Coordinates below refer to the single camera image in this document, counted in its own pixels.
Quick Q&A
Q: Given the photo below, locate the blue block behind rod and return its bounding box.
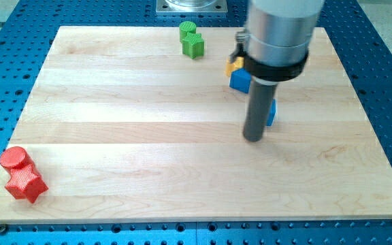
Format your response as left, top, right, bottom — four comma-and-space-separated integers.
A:
266, 99, 277, 127

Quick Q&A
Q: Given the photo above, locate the green cylinder block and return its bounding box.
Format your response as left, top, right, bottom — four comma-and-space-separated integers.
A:
178, 21, 197, 42

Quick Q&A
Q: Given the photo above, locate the wooden board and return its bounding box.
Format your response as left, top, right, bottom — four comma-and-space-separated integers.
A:
0, 26, 392, 224

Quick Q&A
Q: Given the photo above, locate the red cylinder block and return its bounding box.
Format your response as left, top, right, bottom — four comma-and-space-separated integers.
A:
0, 146, 35, 174

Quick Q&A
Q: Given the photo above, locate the blue cube block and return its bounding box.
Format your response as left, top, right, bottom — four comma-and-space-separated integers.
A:
229, 68, 251, 93

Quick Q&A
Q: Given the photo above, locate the red star block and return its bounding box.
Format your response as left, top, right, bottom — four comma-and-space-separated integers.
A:
5, 165, 48, 203

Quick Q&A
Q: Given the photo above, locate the black clamp ring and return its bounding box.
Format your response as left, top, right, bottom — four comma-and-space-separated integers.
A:
229, 29, 310, 83

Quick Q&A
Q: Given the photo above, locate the green star block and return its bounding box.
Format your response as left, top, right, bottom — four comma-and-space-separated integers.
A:
182, 33, 205, 59

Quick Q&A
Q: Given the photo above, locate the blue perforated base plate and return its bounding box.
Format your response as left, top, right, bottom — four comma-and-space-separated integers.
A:
0, 0, 392, 244

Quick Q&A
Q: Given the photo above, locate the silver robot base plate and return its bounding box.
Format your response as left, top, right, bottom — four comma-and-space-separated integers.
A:
156, 0, 228, 14

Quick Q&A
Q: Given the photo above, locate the silver robot arm cylinder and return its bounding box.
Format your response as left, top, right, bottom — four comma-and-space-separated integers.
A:
245, 0, 324, 67

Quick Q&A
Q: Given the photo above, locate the grey pusher rod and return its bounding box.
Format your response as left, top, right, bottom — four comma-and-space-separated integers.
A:
242, 77, 278, 142

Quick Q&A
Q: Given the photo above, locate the yellow heart block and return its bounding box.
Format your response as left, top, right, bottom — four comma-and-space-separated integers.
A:
225, 56, 244, 77

